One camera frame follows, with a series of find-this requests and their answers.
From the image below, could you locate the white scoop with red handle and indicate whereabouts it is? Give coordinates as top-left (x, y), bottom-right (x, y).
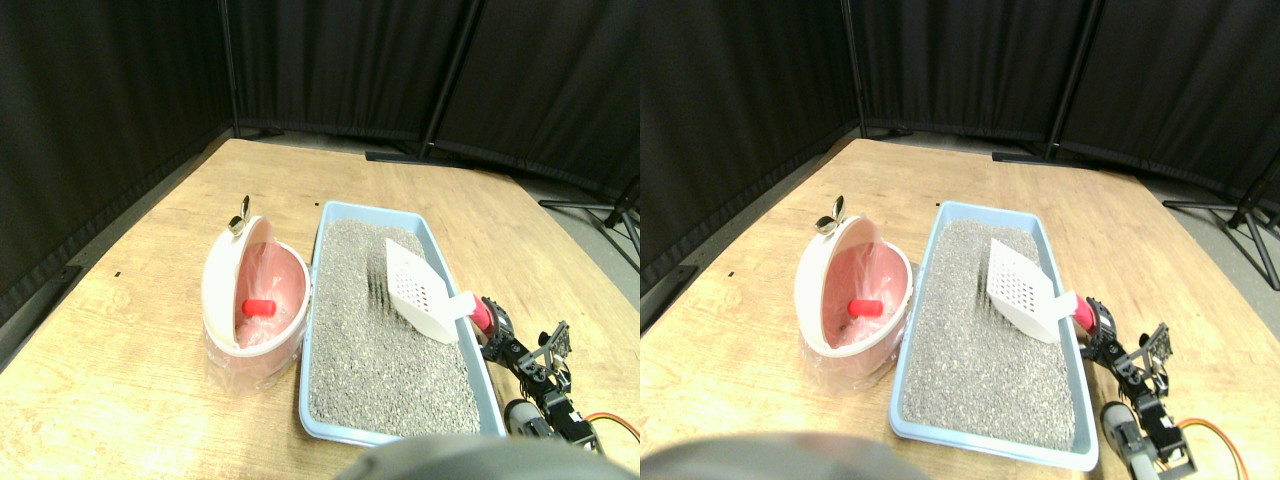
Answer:
top-left (385, 237), bottom-right (496, 346)
top-left (987, 237), bottom-right (1097, 345)

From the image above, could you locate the black curtain stand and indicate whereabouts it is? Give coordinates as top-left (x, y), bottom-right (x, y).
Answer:
top-left (840, 0), bottom-right (909, 139)
top-left (365, 0), bottom-right (485, 167)
top-left (992, 0), bottom-right (1109, 167)
top-left (217, 0), bottom-right (287, 139)

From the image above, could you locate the orange wire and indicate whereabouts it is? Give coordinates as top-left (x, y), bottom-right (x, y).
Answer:
top-left (585, 410), bottom-right (640, 447)
top-left (1178, 417), bottom-right (1252, 480)

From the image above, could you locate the black tripod stand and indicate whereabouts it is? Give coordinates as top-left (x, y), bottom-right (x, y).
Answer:
top-left (540, 170), bottom-right (640, 273)
top-left (1163, 145), bottom-right (1280, 267)

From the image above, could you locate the white bin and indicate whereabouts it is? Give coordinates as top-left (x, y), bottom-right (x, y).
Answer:
top-left (795, 195), bottom-right (913, 382)
top-left (200, 195), bottom-right (313, 387)

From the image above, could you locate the blue litter tray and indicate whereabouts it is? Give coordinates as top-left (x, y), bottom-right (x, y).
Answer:
top-left (888, 200), bottom-right (1099, 471)
top-left (298, 200), bottom-right (506, 446)

